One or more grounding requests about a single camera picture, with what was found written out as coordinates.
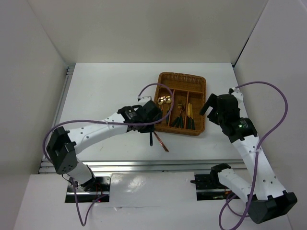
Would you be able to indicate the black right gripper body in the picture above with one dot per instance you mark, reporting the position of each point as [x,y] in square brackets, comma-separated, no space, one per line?
[216,117]

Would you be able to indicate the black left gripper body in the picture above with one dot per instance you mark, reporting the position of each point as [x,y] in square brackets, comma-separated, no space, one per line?
[148,121]

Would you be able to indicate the gold knife green handle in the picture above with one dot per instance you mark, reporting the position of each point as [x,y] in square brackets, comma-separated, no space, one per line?
[151,139]
[189,116]

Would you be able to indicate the brown wicker cutlery tray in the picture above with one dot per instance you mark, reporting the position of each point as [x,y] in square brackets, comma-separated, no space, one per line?
[186,89]

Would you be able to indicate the gold fork green handle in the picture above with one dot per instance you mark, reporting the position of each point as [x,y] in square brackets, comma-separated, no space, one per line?
[176,122]
[182,109]
[172,124]

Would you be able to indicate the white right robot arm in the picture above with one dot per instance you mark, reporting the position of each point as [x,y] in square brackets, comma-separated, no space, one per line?
[266,198]

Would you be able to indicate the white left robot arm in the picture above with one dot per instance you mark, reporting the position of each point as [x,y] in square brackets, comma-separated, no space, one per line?
[64,145]

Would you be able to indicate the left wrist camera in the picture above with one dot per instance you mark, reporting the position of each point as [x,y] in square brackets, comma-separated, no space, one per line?
[144,99]

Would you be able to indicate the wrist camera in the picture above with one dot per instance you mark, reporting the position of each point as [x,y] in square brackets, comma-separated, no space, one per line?
[237,94]
[144,99]

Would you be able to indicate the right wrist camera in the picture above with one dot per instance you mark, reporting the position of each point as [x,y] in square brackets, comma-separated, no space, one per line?
[237,94]

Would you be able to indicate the aluminium table frame rail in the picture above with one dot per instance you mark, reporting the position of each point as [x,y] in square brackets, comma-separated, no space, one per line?
[95,91]

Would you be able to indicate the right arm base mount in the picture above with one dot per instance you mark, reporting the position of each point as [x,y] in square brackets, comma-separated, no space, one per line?
[208,186]

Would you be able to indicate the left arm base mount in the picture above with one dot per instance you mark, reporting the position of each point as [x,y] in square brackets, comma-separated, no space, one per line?
[99,189]

